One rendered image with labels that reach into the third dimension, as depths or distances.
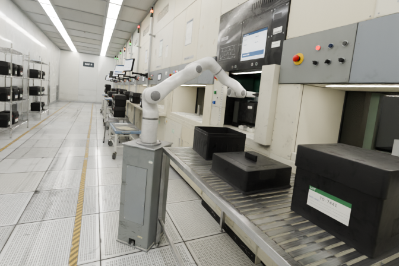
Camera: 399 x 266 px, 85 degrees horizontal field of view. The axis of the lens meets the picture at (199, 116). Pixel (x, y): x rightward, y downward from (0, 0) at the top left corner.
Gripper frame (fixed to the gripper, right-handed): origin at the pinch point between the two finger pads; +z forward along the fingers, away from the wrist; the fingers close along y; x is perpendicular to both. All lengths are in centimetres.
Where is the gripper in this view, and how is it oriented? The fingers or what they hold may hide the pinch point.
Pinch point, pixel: (257, 95)
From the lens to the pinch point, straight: 212.8
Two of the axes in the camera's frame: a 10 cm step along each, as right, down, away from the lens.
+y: 4.3, 1.3, -8.9
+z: 9.0, 0.5, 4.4
